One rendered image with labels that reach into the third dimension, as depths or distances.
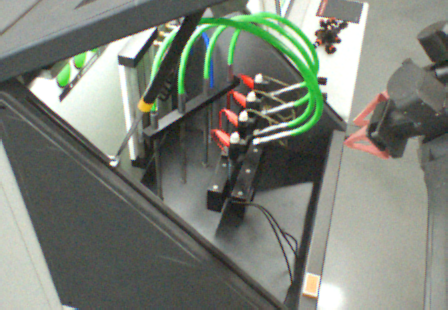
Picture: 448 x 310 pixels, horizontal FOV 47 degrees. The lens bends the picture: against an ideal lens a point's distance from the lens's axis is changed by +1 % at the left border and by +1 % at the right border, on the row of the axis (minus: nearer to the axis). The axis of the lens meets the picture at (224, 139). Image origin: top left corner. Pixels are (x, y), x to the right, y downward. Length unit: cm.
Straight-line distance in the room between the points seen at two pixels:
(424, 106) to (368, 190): 196
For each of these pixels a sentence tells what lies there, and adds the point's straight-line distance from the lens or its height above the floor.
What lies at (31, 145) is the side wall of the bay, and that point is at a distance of 88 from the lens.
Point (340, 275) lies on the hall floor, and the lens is 234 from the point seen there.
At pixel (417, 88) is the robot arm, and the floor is 152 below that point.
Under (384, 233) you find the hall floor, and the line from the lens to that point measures 253.
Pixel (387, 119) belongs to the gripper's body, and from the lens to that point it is 84.
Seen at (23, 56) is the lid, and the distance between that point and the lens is 72.
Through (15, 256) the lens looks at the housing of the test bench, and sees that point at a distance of 123.
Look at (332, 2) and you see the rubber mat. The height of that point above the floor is 98.
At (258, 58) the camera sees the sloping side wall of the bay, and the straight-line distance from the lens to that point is 141.
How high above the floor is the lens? 193
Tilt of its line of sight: 44 degrees down
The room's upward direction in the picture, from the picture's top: 3 degrees clockwise
